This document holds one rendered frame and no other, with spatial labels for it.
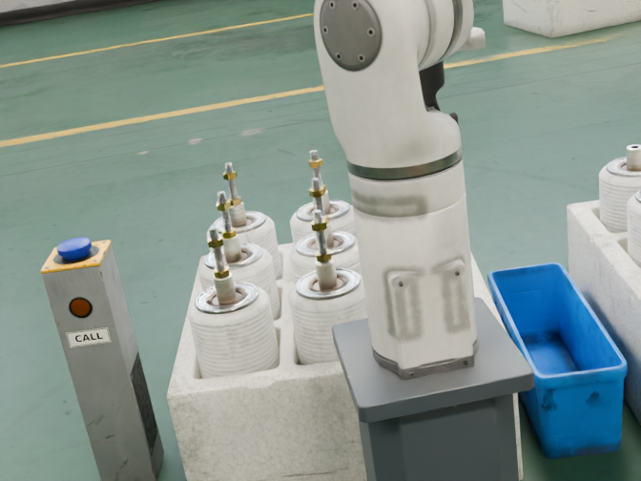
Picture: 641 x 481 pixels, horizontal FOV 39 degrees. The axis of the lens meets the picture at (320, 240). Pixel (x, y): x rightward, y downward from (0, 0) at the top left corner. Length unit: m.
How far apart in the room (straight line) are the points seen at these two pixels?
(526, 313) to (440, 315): 0.64
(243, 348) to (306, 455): 0.15
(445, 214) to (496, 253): 0.98
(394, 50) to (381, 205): 0.12
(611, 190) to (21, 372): 0.97
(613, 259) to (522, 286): 0.18
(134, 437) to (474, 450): 0.52
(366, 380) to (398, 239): 0.13
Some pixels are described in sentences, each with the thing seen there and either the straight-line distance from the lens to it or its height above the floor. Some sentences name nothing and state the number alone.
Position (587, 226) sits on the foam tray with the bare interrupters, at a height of 0.18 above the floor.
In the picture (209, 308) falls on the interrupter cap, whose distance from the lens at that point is 1.03.
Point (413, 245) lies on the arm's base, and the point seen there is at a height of 0.42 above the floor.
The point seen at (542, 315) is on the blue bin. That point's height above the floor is 0.04.
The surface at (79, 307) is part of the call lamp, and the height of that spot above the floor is 0.26.
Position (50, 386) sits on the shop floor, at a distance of 1.51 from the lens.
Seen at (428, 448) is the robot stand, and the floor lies 0.24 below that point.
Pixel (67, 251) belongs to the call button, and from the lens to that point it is 1.08.
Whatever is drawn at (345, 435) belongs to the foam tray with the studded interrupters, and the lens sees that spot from 1.06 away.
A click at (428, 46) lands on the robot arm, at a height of 0.57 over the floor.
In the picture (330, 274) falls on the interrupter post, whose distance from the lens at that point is 1.03.
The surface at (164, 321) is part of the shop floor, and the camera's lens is 1.61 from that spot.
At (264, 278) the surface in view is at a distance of 1.14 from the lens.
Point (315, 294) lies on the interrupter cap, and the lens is 1.02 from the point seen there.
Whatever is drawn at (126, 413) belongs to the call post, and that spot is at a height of 0.11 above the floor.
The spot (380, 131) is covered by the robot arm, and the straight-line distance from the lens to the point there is 0.67.
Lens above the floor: 0.70
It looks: 23 degrees down
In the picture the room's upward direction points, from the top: 9 degrees counter-clockwise
